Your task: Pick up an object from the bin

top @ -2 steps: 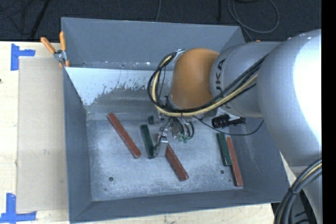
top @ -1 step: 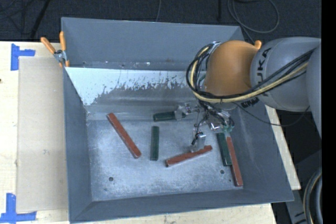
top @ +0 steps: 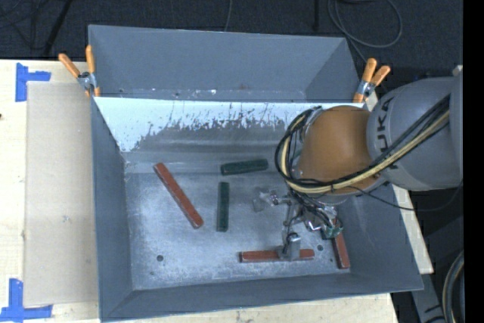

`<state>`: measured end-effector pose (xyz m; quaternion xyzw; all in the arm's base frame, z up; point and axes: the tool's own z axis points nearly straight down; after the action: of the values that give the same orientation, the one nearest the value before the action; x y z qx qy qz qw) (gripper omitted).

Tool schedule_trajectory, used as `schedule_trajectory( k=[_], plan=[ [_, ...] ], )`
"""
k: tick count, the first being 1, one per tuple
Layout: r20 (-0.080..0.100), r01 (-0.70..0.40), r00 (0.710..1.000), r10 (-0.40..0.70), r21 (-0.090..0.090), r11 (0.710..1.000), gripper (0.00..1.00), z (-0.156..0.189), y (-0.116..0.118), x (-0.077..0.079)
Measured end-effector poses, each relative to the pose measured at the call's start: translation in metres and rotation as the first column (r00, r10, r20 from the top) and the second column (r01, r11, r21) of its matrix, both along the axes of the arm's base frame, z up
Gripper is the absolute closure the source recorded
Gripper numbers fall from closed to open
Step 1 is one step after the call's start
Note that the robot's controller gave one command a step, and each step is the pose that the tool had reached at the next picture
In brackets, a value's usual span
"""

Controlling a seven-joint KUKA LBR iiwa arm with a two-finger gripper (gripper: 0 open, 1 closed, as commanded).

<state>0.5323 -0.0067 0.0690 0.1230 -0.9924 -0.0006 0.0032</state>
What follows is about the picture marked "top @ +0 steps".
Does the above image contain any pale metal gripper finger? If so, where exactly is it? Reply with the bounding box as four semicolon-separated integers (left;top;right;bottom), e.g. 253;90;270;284
252;187;282;213
278;232;303;262

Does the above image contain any red-brown flat block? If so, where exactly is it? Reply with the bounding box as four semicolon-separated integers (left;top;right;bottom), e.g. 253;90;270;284
331;231;352;271
237;248;316;264
152;162;205;230

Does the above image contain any dark green flat block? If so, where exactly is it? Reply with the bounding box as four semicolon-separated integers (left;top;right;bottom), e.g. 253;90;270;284
216;181;231;233
220;158;270;176

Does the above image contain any grey metal bin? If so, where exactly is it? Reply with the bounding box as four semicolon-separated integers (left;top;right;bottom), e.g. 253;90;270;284
87;24;425;323

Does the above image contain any pale flat board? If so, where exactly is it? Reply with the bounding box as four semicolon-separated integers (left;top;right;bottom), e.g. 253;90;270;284
23;81;101;309

